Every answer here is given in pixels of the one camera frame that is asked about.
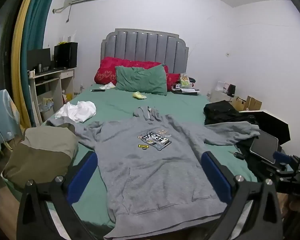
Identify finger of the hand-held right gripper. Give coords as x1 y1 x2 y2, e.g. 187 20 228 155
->
273 151 296 166

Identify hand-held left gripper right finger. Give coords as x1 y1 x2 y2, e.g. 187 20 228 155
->
201 151 284 240

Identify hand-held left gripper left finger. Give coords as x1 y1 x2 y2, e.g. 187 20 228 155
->
16 151 115 240

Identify grey printed hoodie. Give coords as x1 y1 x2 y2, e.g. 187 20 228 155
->
46 106 262 239

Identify black folded clothes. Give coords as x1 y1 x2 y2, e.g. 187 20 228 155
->
203 100 259 126

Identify grey tablet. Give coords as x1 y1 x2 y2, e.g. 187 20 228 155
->
249 130 280 164

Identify black car key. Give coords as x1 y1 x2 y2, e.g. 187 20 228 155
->
228 151 245 160

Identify olive green jacket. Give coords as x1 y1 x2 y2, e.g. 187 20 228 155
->
1 123 79 190

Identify brown cardboard box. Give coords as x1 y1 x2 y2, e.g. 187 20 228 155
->
234 95 262 112

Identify white crumpled cloth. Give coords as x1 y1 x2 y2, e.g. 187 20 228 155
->
55 101 97 123

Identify white bedside table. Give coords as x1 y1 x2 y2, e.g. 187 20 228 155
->
207 90 238 105

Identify light blue printed fabric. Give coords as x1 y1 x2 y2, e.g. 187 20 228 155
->
0 90 23 162

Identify beige wooden desk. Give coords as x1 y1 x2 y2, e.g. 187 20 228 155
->
27 67 75 125

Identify small red pillow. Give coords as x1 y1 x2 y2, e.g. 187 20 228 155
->
166 73 182 92

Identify large red pillow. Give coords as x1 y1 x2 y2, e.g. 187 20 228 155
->
94 57 169 86

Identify green pillow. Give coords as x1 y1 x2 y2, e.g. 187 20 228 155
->
114 64 168 96

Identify black computer tower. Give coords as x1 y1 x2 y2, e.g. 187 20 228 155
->
54 42 78 68

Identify black monitor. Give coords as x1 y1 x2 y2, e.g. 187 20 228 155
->
27 48 52 71

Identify teal and yellow curtain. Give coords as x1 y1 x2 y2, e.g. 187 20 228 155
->
11 0 58 128

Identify grey padded headboard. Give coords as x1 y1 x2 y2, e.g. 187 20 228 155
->
101 28 189 85

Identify air conditioner pipe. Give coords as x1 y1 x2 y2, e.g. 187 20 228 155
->
52 1 72 14

